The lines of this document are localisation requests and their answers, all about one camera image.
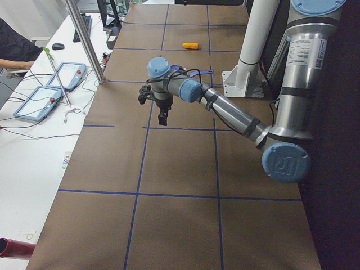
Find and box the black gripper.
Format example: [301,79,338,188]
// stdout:
[155,98,173,126]

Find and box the yellow corn cob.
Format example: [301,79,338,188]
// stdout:
[182,42,200,50]

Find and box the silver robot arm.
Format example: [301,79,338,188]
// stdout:
[138,1,344,183]

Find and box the white support column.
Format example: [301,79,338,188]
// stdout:
[222,0,279,98]

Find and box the far teach pendant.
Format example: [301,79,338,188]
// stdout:
[56,62,87,92]

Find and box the teach pendant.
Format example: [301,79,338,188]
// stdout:
[56,62,87,92]
[13,86,62,122]

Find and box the black keyboard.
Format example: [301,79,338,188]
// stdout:
[73,14,93,43]

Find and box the near teach pendant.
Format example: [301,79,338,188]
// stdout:
[13,86,62,122]

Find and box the black computer mouse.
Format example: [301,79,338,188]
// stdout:
[52,43,65,51]

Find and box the metal grabber stick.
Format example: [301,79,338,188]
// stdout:
[43,47,71,107]

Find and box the seated person in black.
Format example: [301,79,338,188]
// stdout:
[1,19,43,70]

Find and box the red cylinder object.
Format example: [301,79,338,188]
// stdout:
[1,238,35,260]

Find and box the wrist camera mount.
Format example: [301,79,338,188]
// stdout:
[138,85,154,105]

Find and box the black camera cable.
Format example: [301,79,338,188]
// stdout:
[146,68,202,85]

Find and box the dark pot with purple handle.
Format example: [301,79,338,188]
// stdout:
[170,65,214,78]

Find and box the aluminium frame post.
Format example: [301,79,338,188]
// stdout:
[65,0,105,84]

